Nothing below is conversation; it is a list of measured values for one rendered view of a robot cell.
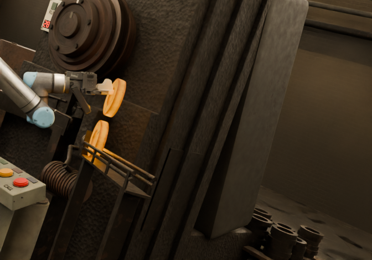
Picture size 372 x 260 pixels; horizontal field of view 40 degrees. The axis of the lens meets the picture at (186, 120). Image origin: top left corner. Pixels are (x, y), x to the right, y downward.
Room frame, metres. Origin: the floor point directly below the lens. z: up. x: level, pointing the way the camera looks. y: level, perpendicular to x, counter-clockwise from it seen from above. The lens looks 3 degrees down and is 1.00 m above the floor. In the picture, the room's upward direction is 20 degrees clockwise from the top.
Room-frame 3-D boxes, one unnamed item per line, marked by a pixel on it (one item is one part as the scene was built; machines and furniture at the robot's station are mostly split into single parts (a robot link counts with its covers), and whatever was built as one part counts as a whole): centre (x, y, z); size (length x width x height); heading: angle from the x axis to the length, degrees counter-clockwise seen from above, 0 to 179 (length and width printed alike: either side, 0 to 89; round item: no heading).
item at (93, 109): (2.35, 0.38, 0.68); 0.11 x 0.08 x 0.24; 146
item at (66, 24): (2.39, 0.64, 1.11); 0.28 x 0.06 x 0.28; 56
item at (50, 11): (2.76, 0.81, 1.15); 0.26 x 0.02 x 0.18; 56
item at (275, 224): (3.98, -0.69, 0.22); 1.20 x 0.81 x 0.44; 54
